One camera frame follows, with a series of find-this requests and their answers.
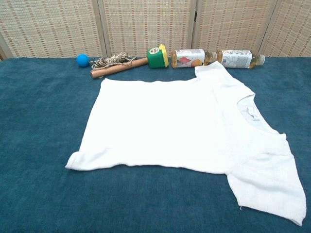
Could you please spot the blue table cover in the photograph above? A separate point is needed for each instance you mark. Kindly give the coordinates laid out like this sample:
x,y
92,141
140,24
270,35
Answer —
x,y
36,145

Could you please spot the blue ball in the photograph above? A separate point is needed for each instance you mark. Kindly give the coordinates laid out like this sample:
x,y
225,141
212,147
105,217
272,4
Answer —
x,y
82,60

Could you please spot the tea bottle with fruit label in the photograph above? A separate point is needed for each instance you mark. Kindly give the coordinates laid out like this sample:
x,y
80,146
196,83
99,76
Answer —
x,y
187,58

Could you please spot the tea bottle with white label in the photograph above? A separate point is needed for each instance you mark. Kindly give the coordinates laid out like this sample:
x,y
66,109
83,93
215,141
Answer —
x,y
238,58

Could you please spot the wooden stick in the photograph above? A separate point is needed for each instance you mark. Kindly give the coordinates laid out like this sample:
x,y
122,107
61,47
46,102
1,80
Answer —
x,y
114,70

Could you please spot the green container with yellow lid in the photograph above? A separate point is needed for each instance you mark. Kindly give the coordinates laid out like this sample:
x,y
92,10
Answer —
x,y
156,60

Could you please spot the woven folding screen panel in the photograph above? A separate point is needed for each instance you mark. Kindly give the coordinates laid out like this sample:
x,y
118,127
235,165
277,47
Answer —
x,y
48,26
233,24
291,26
145,24

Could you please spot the white T-shirt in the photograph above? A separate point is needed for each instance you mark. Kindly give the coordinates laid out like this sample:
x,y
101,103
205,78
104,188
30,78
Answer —
x,y
158,121

